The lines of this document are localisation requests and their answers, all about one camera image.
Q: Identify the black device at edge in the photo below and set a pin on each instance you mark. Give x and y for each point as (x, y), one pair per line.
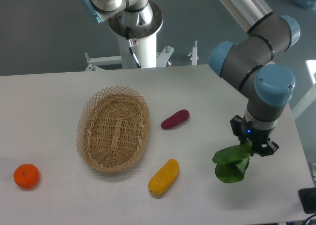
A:
(308, 199)

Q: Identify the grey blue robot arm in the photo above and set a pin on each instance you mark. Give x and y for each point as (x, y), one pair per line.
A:
(248, 67)

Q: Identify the white right frame bracket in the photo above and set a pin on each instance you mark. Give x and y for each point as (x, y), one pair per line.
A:
(163, 58)

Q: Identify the white left frame bracket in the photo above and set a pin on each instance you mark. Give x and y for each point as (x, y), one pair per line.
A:
(103, 63)

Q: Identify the woven wicker basket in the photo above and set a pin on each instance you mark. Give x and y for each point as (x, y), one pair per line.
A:
(113, 129)

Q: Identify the yellow mango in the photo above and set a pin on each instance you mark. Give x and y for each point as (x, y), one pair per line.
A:
(164, 178)

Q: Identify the orange tangerine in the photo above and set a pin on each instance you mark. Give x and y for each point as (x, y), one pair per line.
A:
(26, 176)

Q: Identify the white frame bracket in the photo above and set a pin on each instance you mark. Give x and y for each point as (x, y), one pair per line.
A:
(103, 63)
(163, 58)

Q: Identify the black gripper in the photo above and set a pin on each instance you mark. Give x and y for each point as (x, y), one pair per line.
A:
(257, 132)

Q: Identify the purple sweet potato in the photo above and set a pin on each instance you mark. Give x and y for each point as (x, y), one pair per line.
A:
(176, 119)

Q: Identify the green leafy vegetable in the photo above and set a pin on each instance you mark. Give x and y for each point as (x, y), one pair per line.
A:
(232, 162)

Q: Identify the white table leg bar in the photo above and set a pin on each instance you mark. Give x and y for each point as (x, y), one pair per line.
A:
(304, 103)

